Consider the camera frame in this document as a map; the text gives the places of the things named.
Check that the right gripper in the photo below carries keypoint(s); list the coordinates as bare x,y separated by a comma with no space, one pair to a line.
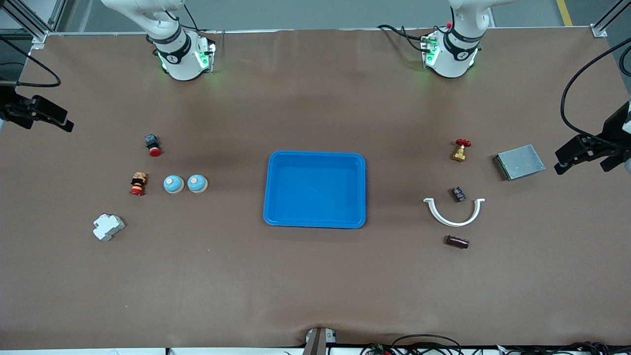
11,110

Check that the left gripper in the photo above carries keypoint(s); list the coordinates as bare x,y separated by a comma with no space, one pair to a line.
613,132

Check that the small dark block capacitor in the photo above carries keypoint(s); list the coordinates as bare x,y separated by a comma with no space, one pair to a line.
458,194

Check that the blue bell with orange button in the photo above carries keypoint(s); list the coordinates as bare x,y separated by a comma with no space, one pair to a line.
197,184
173,184

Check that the dark cylindrical capacitor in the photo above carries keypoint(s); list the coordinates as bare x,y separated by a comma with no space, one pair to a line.
457,241

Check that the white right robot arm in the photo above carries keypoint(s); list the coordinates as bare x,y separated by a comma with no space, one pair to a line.
177,59

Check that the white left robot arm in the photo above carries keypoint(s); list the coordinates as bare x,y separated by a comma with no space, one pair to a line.
453,54

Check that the grey metal box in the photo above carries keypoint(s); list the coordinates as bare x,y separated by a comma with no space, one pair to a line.
520,162

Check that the red yellow emergency stop button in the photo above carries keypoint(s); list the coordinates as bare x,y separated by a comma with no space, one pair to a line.
138,183

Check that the red button with black body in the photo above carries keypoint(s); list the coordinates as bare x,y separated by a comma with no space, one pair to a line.
155,151

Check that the white circuit breaker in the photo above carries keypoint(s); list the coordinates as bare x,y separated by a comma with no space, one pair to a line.
107,227

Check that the blue plastic tray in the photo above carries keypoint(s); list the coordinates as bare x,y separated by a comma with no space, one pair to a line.
315,192

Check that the brown table mat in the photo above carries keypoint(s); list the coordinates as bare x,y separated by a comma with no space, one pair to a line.
315,276

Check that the aluminium frame post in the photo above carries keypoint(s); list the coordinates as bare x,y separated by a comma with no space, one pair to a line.
29,20
600,29

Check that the white curved plastic bracket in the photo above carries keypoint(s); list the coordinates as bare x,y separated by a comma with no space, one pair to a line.
451,223

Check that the white table edge rail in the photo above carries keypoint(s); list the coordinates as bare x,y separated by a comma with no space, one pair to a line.
74,352

